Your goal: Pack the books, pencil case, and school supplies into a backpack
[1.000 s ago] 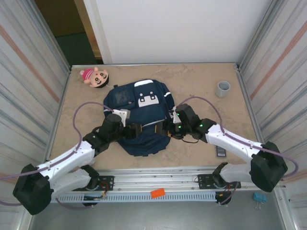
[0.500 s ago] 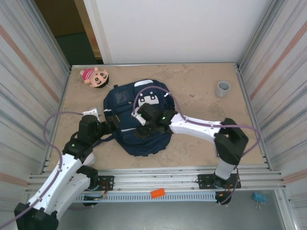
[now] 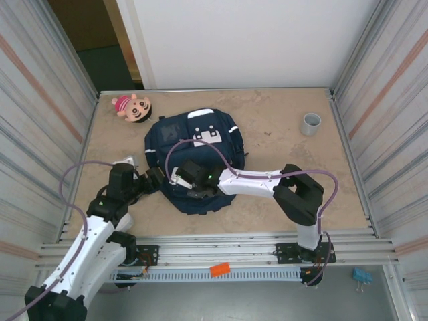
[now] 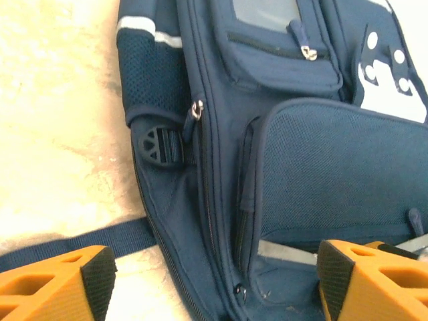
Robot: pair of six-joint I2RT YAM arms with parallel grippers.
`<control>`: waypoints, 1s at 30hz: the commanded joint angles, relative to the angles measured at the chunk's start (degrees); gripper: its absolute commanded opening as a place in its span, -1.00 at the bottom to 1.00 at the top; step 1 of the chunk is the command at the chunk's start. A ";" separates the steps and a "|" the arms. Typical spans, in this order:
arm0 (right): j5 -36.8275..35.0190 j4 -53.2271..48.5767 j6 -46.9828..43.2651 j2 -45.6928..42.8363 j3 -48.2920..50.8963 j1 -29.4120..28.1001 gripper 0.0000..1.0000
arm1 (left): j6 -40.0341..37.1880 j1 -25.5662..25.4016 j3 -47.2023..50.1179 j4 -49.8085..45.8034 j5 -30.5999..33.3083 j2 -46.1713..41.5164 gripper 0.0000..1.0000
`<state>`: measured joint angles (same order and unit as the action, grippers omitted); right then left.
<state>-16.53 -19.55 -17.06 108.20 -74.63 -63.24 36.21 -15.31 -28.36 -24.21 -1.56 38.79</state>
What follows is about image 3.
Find wooden door frame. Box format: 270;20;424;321
102;0;143;83

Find grey slotted cable duct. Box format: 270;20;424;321
110;270;302;284

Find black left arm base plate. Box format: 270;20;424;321
120;245;160;268

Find aluminium mounting rail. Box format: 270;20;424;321
36;233;401;271

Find orange plastic block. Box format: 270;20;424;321
209;263;232;278

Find grey cylindrical cup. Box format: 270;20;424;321
299;112;322;136

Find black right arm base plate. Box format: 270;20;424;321
274;243;336;265

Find plush doll with pink shirt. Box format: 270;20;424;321
111;93;154;124

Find navy blue backpack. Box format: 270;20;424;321
144;106;250;215

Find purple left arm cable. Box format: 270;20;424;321
0;161;134;321

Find blue binder clip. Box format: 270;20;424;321
352;267;372;294

